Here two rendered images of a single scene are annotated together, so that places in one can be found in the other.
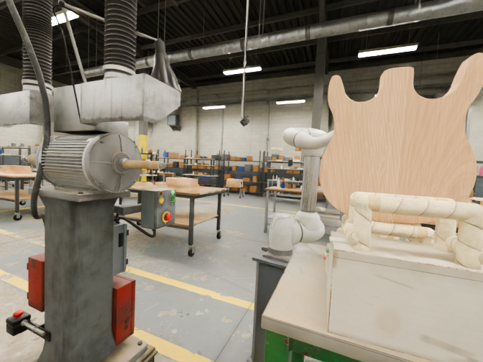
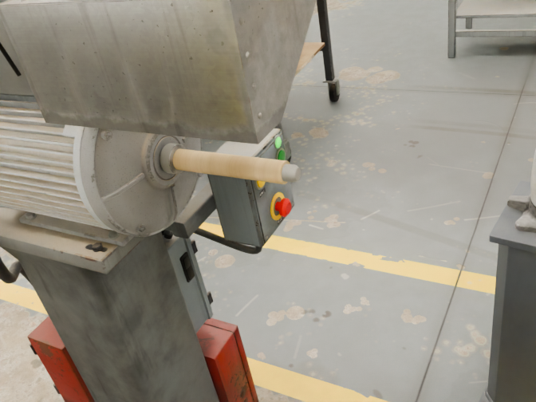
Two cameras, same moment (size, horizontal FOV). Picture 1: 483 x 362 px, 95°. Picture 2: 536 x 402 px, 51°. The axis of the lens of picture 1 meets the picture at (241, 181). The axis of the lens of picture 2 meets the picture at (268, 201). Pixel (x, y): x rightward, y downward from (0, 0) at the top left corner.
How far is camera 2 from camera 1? 49 cm
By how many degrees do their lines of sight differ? 32
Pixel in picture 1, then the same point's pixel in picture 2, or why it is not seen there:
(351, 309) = not seen: outside the picture
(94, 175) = (123, 222)
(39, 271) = (63, 363)
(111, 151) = (133, 144)
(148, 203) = (232, 194)
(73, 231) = (109, 311)
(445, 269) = not seen: outside the picture
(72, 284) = (143, 390)
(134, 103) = (214, 91)
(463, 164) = not seen: outside the picture
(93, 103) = (68, 74)
